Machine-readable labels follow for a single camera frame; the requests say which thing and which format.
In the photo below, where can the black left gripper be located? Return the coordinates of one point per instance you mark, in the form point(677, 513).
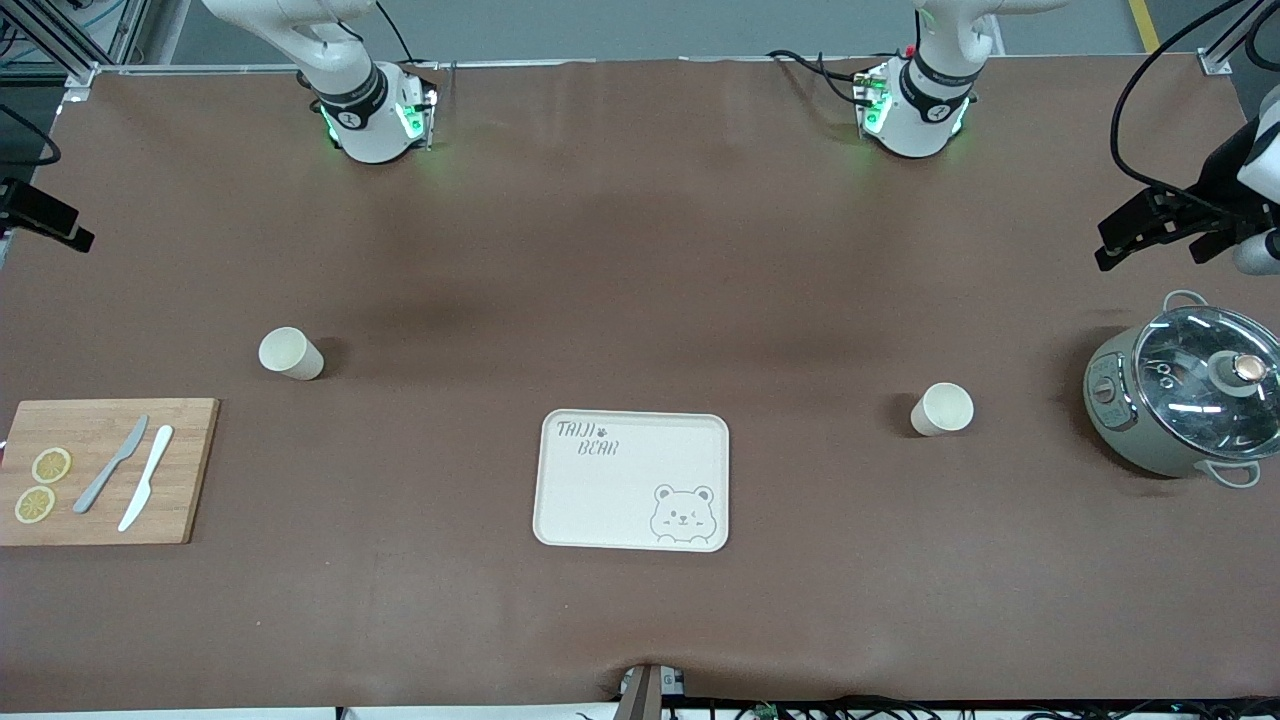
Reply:
point(1219, 181)

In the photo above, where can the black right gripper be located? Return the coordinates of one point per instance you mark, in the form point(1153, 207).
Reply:
point(30, 208)

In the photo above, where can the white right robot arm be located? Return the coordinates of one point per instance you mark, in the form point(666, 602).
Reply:
point(350, 110)

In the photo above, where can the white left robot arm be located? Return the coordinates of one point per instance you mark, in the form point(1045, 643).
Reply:
point(925, 110)

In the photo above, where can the cream bear print tray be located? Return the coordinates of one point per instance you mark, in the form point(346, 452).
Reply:
point(620, 490)

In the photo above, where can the glass pot lid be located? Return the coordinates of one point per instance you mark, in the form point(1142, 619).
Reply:
point(1190, 370)

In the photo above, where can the grey-green electric cooking pot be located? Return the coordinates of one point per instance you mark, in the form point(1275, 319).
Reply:
point(1125, 420)

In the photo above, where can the lemon slice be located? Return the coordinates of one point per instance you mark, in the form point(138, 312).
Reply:
point(35, 504)
point(51, 465)

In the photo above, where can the grey plastic knife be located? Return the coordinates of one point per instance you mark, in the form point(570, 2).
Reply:
point(108, 468)

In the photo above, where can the white plastic knife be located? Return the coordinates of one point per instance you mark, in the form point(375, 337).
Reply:
point(148, 475)

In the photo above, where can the bamboo cutting board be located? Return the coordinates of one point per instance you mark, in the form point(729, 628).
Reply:
point(185, 470)

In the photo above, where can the green lit right base panel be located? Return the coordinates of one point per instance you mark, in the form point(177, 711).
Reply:
point(415, 120)

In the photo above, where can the brown table mat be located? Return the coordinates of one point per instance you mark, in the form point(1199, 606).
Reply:
point(640, 250)

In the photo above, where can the table edge camera mount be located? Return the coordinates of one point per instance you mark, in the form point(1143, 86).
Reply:
point(642, 692)

